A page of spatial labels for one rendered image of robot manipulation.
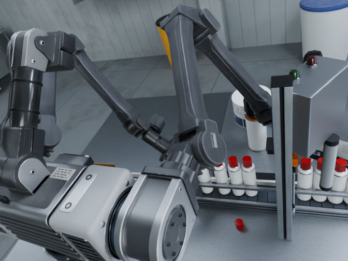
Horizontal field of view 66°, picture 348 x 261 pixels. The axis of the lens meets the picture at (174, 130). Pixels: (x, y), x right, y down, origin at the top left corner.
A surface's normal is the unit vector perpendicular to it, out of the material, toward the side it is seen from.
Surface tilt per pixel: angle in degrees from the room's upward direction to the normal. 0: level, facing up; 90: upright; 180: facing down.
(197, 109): 54
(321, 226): 0
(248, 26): 90
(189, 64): 59
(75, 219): 0
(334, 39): 94
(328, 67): 0
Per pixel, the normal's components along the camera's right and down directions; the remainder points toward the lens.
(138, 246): -0.44, 0.15
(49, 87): 0.64, -0.38
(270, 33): -0.36, 0.66
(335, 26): -0.08, 0.69
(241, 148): -0.26, -0.75
